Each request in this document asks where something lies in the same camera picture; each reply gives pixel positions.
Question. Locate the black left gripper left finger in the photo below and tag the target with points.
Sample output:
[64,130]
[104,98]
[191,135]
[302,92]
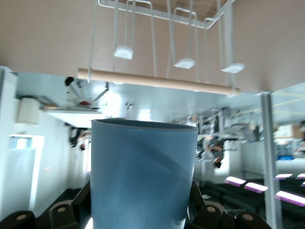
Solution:
[59,214]

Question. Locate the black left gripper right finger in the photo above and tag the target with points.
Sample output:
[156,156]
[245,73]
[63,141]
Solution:
[214,217]

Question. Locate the blue plastic cup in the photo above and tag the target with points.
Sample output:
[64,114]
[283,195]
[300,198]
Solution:
[143,171]

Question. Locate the ceiling light panel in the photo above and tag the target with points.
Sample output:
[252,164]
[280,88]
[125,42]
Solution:
[256,187]
[289,198]
[234,181]

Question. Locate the person in dark clothes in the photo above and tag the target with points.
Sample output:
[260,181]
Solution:
[215,152]

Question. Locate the white machine on distant table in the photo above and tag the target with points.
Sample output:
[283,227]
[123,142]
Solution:
[78,95]

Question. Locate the brown table cover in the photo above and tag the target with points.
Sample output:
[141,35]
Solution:
[35,35]

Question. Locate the aluminium frame post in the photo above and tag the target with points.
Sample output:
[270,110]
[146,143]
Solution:
[270,155]

